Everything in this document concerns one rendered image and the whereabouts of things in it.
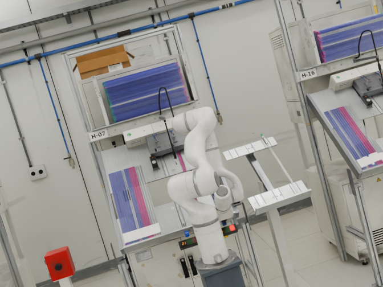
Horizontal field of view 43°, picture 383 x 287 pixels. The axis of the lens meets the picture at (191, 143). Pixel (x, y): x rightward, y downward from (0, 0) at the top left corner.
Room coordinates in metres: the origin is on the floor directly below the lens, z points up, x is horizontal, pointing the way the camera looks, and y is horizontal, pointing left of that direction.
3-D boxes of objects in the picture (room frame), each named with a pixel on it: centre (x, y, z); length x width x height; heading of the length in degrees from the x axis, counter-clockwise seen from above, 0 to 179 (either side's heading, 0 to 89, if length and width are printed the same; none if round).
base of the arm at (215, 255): (2.09, 0.04, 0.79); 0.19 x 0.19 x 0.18
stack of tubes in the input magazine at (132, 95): (3.17, 0.19, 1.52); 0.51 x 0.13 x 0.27; 96
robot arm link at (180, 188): (2.10, 0.07, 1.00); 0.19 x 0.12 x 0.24; 73
